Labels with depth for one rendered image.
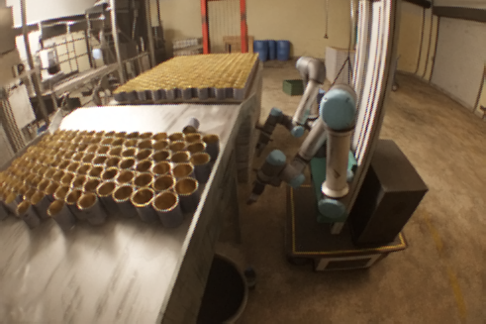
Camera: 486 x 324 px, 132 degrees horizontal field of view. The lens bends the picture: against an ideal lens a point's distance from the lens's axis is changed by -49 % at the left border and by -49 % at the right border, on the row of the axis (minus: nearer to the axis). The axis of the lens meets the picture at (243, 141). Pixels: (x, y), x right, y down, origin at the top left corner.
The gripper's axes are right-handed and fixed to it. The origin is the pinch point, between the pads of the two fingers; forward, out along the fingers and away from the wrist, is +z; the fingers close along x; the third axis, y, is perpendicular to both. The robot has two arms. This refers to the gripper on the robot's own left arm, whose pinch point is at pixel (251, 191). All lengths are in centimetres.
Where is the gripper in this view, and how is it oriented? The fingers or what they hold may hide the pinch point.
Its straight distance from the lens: 112.8
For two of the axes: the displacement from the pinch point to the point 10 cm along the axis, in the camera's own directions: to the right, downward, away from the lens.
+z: -3.3, 6.7, 6.6
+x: -2.6, 6.1, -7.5
